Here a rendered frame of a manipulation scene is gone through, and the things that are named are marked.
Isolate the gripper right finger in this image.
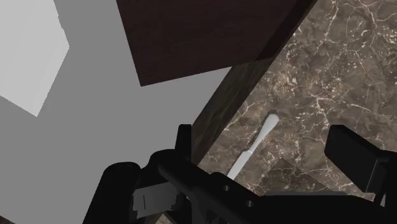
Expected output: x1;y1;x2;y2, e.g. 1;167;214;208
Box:
324;124;397;213

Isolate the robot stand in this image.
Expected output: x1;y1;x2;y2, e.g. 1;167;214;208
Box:
116;0;318;87

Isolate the dark wood marble top counter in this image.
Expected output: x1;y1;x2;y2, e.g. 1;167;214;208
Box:
190;0;397;202

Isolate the white knife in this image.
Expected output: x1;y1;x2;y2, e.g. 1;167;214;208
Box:
226;113;280;181

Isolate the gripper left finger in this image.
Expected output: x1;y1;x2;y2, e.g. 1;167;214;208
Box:
81;123;263;224

